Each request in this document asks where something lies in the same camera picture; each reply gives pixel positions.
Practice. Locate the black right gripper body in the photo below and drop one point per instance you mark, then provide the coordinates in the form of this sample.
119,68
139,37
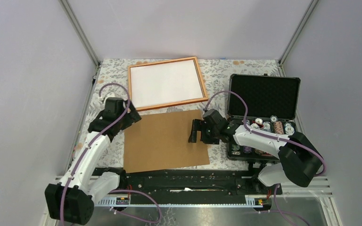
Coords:
209,135

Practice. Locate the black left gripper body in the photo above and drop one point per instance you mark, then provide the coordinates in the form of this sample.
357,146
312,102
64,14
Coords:
125,123

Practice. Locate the orange wooden picture frame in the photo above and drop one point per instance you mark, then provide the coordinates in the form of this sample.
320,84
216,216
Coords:
168,104

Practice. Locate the brown cardboard backing board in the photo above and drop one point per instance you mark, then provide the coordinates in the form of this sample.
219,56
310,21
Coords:
160,141

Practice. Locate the sunset landscape photo print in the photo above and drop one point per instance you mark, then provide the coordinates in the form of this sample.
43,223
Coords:
167,82

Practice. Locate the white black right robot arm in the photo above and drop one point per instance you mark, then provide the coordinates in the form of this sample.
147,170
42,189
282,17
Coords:
299,161

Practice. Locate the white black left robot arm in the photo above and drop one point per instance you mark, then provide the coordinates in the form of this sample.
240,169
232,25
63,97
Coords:
73,198

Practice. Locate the floral patterned table mat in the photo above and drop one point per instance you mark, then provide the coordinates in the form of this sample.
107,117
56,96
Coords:
216,74

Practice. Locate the black poker chip case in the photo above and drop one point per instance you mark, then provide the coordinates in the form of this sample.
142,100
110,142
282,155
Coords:
267,102

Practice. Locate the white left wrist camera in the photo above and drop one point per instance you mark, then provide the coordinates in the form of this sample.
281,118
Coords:
109,95

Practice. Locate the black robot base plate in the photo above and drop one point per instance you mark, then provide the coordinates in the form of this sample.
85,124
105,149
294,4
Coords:
189,187

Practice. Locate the aluminium rail frame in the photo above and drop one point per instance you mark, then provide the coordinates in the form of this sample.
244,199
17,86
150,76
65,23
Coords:
317,188

